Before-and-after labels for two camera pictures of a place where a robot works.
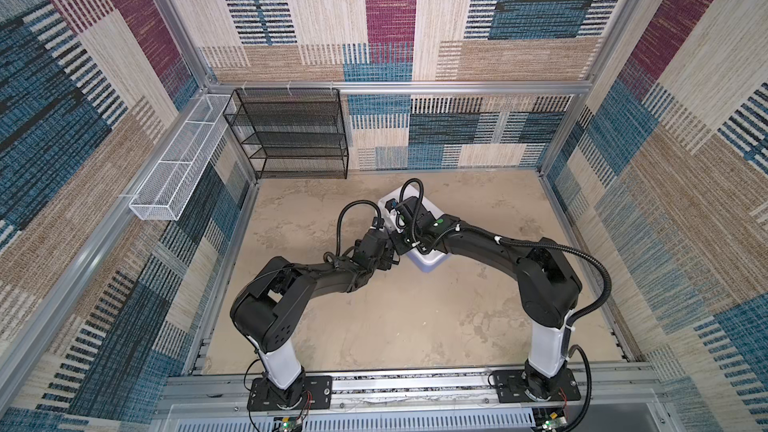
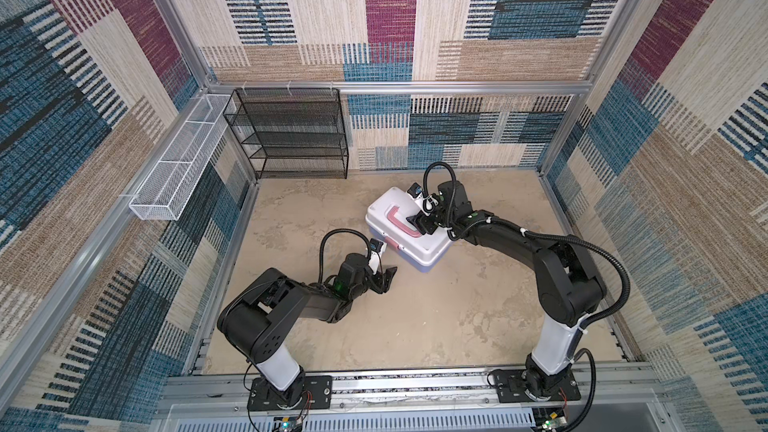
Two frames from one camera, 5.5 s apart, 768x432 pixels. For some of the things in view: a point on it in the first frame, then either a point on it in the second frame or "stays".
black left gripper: x=386 y=258 → x=380 y=283
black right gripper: x=400 y=245 → x=422 y=226
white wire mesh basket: x=163 y=193 stays
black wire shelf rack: x=291 y=132 stays
